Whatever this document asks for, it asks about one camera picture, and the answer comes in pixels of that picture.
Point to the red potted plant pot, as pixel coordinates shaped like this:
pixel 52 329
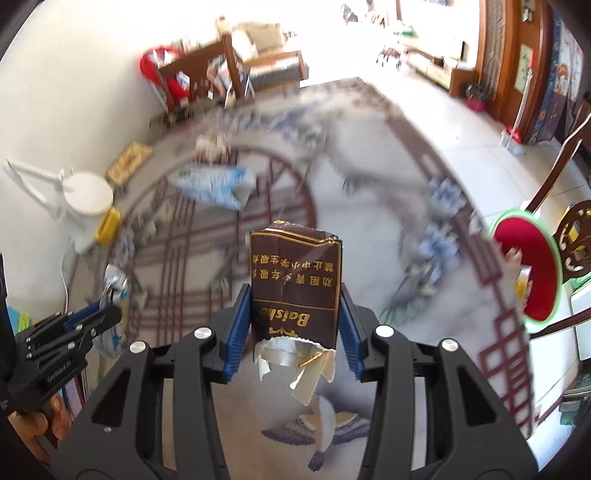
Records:
pixel 477 97

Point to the blue patterned door curtain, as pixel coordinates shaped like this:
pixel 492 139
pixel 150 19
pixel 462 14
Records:
pixel 563 85

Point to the crumpled silver foil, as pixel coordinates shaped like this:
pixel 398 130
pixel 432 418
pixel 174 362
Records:
pixel 114 308

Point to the white mop with red base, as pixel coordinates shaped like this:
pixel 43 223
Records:
pixel 510 137

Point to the brown cigarette pack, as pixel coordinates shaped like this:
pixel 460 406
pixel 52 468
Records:
pixel 296 287

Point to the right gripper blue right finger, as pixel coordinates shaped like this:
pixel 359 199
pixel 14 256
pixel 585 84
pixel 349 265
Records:
pixel 352 334

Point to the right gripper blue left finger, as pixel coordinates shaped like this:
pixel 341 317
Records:
pixel 235 331

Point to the wooden dining chair far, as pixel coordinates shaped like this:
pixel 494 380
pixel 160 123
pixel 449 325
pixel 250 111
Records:
pixel 197 66

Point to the blue white toothpaste box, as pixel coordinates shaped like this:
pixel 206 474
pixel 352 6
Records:
pixel 222 186

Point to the person's left hand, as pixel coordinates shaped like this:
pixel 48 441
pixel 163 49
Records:
pixel 29 426

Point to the round wheeled stool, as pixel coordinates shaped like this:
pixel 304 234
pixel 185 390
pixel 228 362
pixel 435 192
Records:
pixel 390 55

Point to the white desk lamp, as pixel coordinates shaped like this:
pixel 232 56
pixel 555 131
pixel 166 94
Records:
pixel 84 202

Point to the red green trash bin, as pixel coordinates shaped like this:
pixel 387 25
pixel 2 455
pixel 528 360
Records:
pixel 531 251

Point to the red bag on chair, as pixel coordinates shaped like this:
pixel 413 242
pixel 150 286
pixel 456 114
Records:
pixel 172 91

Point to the crumpled paper ball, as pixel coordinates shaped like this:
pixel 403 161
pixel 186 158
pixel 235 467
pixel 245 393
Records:
pixel 212 148

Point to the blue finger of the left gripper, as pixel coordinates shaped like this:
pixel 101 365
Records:
pixel 92 316

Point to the white TV cabinet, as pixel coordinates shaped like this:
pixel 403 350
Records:
pixel 443 60

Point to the wooden dining chair right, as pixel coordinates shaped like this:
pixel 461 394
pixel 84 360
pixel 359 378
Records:
pixel 572 235

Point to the wooden dining chair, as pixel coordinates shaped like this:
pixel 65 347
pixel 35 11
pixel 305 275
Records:
pixel 572 235
pixel 197 66

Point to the floral patterned tablecloth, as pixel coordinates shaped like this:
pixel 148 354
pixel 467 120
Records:
pixel 446 392

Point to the wooden sofa with cushions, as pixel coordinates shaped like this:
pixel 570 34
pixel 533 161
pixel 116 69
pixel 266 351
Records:
pixel 270 53

